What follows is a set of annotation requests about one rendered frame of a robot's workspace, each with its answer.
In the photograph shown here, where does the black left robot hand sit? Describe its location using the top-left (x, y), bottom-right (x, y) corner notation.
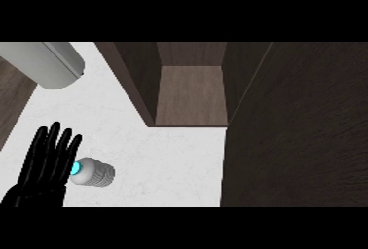
top-left (0, 121), bottom-right (83, 208)

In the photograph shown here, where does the clear water bottle blue cap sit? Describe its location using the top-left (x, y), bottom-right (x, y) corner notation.
top-left (70, 157), bottom-right (117, 188)

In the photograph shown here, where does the dark wooden cabinet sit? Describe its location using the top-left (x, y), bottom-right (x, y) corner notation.
top-left (94, 42), bottom-right (274, 128)

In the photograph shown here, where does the dark wooden cabinet door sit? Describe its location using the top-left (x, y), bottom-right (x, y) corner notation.
top-left (221, 42), bottom-right (368, 208)

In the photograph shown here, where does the pale grey rounded appliance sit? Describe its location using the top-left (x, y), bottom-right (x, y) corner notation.
top-left (0, 42), bottom-right (86, 90)

